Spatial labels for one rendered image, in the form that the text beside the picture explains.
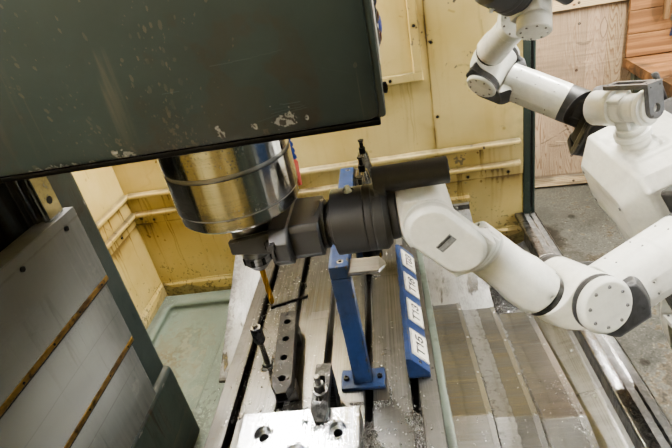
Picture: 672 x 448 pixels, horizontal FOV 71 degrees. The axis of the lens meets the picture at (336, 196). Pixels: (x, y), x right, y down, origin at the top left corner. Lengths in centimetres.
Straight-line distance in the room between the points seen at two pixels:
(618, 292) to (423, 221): 28
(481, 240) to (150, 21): 42
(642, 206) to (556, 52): 253
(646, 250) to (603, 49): 280
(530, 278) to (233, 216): 39
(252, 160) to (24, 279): 53
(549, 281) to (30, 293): 81
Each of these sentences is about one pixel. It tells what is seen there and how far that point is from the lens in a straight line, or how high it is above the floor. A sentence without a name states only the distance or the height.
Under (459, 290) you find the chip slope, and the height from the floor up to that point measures 72.
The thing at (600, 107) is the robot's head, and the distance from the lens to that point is 100.
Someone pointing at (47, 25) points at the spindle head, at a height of 174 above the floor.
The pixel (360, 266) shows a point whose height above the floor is 122.
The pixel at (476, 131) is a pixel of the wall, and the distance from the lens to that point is 168.
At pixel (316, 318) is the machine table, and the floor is 90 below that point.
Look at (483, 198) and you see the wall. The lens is 180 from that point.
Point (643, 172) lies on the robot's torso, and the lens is 97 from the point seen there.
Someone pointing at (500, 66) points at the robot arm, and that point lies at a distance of 124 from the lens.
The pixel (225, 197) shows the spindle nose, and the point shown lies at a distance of 55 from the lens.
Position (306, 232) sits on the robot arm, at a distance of 59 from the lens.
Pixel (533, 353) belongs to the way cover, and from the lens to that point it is 144.
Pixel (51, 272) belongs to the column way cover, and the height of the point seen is 135.
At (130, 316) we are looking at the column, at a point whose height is 108.
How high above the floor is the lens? 175
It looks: 26 degrees down
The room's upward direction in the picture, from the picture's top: 12 degrees counter-clockwise
